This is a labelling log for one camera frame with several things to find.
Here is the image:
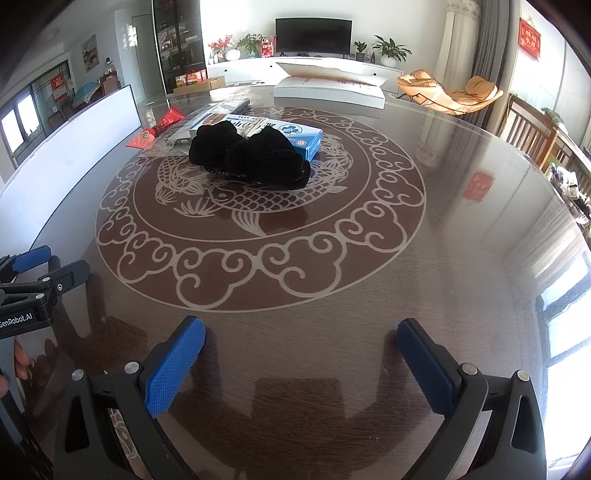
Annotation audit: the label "brown cardboard box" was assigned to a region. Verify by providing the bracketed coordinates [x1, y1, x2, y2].
[173, 76, 226, 95]

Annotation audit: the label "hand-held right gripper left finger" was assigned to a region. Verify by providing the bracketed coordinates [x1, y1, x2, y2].
[54, 315, 207, 480]

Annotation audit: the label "silvery plastic package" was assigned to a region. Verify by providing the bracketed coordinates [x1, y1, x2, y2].
[203, 97, 252, 118]

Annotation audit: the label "red envelope with gold emblem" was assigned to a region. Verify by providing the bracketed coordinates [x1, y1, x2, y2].
[126, 128, 160, 151]

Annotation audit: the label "black plush cloth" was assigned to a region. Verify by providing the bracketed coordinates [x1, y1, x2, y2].
[225, 128, 312, 190]
[188, 120, 245, 167]

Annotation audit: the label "colourful snack boxes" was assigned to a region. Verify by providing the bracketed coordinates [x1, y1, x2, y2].
[174, 69, 208, 88]

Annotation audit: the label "white door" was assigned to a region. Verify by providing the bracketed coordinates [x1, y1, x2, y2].
[130, 14, 155, 96]

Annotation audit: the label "grey curtain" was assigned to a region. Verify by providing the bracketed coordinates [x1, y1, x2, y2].
[471, 0, 522, 132]

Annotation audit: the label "dark glass display cabinet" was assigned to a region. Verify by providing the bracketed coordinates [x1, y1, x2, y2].
[152, 0, 207, 95]

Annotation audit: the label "framed wall painting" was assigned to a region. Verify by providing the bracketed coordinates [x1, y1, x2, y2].
[82, 34, 99, 72]

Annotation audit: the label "white television console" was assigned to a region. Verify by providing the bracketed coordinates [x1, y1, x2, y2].
[205, 56, 404, 93]

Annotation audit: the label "flat white box with lid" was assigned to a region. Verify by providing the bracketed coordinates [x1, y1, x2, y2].
[272, 62, 389, 110]

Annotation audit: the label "green potted plant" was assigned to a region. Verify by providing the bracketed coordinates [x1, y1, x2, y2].
[236, 33, 264, 58]

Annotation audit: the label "slatted wooden chair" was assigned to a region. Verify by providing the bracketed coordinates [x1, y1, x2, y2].
[549, 134, 591, 195]
[501, 95, 561, 160]

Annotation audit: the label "white curtain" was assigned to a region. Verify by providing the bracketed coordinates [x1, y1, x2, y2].
[436, 0, 482, 95]

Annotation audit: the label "large white cardboard box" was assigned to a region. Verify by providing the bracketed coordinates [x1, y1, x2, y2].
[0, 84, 143, 217]

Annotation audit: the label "clear plastic bag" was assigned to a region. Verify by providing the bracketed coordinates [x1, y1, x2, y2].
[148, 124, 199, 160]

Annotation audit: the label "red snack packet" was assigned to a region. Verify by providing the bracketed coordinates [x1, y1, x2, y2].
[154, 107, 188, 137]

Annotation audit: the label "blue and white box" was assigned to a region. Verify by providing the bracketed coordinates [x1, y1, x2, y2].
[189, 111, 324, 161]

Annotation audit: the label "red wall hanging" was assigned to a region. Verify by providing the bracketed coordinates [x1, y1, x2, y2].
[518, 17, 542, 61]

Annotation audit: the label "balcony window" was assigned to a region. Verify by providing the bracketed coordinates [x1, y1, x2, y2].
[0, 92, 42, 158]

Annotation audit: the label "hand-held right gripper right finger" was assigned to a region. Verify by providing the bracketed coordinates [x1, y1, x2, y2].
[396, 318, 548, 480]

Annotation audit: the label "red flower arrangement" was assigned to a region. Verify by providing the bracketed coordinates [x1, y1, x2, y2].
[209, 34, 234, 63]

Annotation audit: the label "person's left hand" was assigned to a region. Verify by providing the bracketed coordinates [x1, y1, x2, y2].
[0, 343, 32, 398]

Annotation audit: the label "large leafy potted plant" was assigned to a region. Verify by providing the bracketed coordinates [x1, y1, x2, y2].
[372, 34, 413, 68]

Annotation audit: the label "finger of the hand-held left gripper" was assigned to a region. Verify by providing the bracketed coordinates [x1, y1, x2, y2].
[38, 259, 91, 305]
[0, 246, 53, 283]

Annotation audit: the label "black television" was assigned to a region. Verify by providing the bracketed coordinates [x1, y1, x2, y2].
[276, 17, 354, 55]

